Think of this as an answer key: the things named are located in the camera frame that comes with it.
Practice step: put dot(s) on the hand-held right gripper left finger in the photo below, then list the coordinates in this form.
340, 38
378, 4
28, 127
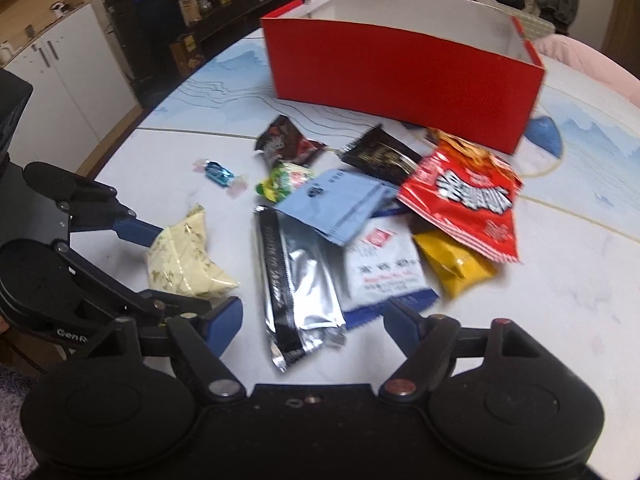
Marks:
225, 320

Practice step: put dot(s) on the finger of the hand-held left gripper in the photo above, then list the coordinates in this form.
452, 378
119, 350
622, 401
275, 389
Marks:
137, 230
150, 305

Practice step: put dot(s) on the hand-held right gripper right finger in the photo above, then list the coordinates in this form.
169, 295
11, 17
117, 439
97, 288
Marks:
400, 322

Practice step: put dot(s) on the cream yellow snack packet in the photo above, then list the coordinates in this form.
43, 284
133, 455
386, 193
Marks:
185, 255

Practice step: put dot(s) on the white blue-edged snack packet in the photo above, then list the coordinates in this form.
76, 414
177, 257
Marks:
385, 270

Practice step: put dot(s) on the silver and black packet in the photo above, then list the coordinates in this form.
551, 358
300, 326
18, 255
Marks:
305, 280

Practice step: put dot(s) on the blue candy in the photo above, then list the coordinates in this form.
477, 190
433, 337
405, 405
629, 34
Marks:
220, 172

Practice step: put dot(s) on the light blue snack packet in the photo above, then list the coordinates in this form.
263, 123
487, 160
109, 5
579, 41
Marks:
335, 205

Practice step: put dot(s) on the red chip bag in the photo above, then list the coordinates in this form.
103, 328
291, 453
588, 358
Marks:
450, 195

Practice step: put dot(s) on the green jelly cup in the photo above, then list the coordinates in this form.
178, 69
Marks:
285, 180

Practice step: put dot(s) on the dark red snack packet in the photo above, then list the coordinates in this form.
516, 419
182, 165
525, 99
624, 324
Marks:
280, 142

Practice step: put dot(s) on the black snack packet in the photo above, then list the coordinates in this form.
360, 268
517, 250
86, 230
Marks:
375, 152

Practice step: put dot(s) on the red cardboard box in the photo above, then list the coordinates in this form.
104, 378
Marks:
400, 75

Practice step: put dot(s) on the purple rug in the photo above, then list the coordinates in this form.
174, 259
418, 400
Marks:
12, 425

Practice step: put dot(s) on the white cabinet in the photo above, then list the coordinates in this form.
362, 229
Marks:
75, 85

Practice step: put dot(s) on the dark low cabinet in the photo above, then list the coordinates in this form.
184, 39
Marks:
150, 25

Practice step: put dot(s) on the yellow paper box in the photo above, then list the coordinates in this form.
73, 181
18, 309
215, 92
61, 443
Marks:
187, 7

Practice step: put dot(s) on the cream woven sofa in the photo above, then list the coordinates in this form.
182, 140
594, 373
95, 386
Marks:
537, 25

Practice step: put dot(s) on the brown wooden door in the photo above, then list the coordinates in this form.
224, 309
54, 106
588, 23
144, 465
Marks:
622, 20

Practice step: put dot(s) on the wooden wall shelf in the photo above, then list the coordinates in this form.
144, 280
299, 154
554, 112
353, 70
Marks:
30, 5

